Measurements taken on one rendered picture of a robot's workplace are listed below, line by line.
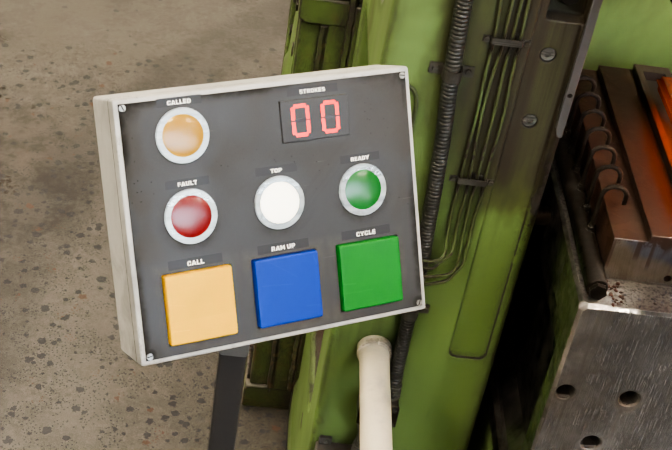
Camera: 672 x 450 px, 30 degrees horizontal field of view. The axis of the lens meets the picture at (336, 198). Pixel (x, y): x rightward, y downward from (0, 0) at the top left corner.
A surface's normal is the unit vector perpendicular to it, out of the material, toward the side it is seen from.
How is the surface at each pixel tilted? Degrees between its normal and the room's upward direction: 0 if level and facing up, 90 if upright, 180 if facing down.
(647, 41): 90
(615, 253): 90
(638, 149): 0
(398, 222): 60
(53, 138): 0
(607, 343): 90
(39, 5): 0
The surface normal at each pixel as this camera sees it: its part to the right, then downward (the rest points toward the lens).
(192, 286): 0.42, 0.11
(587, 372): -0.01, 0.59
